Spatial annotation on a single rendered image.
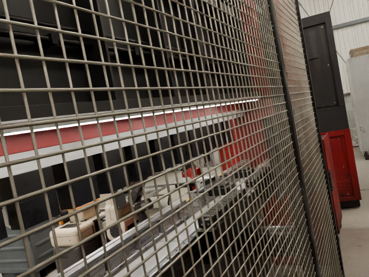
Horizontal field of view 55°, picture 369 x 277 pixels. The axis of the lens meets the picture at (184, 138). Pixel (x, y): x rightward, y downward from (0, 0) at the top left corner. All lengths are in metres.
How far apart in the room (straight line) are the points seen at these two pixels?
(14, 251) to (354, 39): 8.01
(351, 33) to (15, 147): 8.71
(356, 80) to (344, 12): 2.42
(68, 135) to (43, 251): 3.18
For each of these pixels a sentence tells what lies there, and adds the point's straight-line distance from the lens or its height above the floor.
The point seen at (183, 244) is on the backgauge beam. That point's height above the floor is 0.98.
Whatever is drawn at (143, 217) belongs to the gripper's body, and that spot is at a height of 0.85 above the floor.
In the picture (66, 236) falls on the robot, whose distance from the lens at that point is 2.69.
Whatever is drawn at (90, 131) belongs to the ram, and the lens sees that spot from 1.42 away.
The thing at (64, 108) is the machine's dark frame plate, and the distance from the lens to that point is 1.09.
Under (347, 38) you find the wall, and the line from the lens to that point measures 9.36.
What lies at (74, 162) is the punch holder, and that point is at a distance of 1.33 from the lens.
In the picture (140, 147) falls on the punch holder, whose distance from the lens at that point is 1.66.
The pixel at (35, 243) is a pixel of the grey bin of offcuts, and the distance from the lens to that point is 4.35.
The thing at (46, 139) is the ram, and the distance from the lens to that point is 1.26.
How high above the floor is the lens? 1.41
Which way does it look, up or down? 3 degrees down
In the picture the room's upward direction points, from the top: 11 degrees counter-clockwise
